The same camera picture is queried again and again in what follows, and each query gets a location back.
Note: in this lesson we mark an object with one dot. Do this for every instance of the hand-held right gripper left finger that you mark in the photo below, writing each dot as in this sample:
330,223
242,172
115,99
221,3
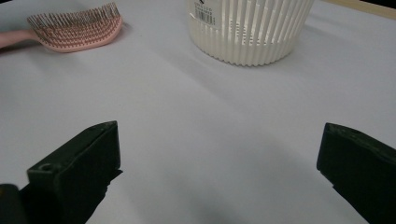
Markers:
81,165

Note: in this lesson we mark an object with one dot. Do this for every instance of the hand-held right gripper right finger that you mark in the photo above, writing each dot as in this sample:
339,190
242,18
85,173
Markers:
361,168

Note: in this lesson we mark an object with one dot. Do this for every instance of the pink hairbrush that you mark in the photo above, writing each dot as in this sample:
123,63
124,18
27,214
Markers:
77,32

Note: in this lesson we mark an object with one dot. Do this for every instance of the white slatted plastic basket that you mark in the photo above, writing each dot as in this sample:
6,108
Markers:
252,31

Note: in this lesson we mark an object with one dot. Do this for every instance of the white label sticker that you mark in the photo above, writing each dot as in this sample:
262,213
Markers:
204,12

